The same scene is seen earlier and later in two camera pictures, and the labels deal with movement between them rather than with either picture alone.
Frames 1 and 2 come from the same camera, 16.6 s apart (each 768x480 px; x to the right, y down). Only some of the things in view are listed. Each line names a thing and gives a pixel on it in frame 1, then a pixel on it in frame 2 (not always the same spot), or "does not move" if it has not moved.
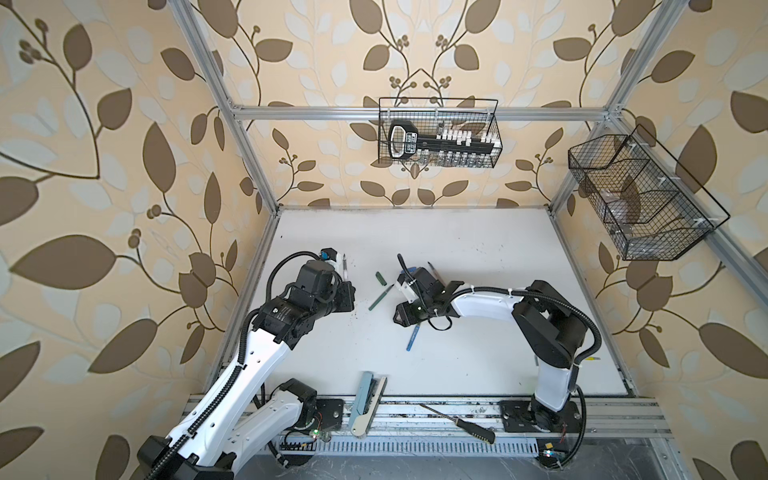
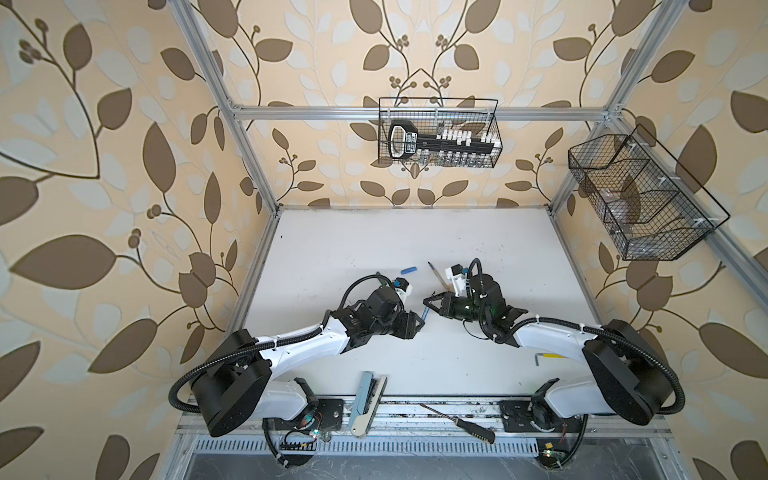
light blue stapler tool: [366, 403] does not move
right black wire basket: [652, 208] does not move
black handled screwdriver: [475, 431] does not move
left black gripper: [347, 292] to [409, 327]
